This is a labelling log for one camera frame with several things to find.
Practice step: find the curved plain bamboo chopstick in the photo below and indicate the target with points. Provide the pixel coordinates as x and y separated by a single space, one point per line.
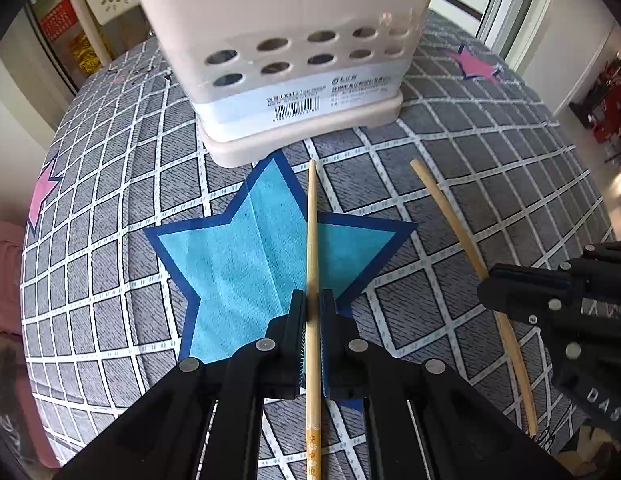
450 215

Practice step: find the red toy machine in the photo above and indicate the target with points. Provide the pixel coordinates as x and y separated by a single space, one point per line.
610 105

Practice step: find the grey checked star tablecloth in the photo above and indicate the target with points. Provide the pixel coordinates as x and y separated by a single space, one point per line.
440 310

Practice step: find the beige plastic utensil holder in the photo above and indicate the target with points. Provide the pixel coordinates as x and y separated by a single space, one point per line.
290 20

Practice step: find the red packet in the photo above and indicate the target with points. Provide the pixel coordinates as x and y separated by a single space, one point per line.
60 22

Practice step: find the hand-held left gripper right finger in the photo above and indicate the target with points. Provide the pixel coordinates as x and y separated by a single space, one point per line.
326 345

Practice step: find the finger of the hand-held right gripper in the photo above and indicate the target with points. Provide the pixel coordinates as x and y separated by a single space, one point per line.
520 290
605 272

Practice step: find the gold packet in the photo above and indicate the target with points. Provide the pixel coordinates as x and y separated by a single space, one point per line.
85 57

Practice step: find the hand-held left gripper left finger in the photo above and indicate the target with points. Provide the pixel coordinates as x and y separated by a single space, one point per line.
300 345

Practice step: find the straight patterned bamboo chopstick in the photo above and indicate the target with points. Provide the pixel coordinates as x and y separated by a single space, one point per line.
312 240

